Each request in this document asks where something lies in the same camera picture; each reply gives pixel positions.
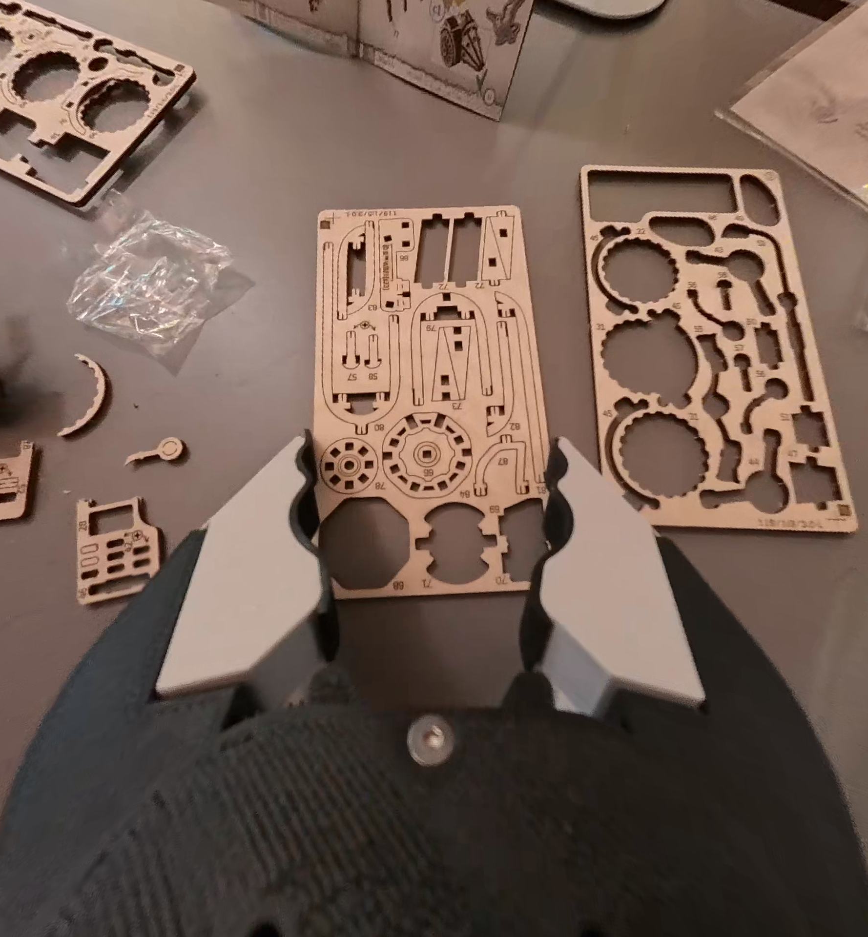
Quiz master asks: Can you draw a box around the grey desk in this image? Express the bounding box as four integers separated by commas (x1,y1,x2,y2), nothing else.
0,0,868,806

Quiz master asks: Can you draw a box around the instruction booklet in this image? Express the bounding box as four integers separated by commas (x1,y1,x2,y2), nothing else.
240,0,537,122

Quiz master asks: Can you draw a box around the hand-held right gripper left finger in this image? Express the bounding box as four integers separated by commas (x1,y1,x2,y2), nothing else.
157,432,334,696

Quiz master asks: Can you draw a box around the clear plastic sleeve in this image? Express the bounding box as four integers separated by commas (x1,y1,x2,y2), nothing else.
716,0,868,224

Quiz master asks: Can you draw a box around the round-headed wooden pin piece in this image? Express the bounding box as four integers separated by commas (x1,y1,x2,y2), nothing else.
125,437,186,467

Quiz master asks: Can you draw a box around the toothed wooden arc piece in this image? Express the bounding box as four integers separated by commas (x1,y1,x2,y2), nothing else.
57,353,111,439

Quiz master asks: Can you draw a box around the wooden parts sheet with gears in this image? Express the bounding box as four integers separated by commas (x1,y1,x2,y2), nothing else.
315,205,556,600

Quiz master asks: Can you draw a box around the small clear plastic bag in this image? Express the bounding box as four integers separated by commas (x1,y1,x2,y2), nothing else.
68,212,233,360

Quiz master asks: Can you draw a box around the empty wooden parts sheet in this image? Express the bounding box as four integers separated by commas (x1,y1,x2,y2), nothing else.
579,164,858,535
0,0,195,207

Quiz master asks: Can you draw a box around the white monitor stand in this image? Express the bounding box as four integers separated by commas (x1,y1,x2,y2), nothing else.
544,0,665,21

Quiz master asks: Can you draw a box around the slotted small wooden frame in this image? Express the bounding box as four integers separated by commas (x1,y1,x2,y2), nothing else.
75,498,163,606

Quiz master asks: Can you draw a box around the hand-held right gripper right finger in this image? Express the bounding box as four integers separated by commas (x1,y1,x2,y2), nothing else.
520,436,706,718

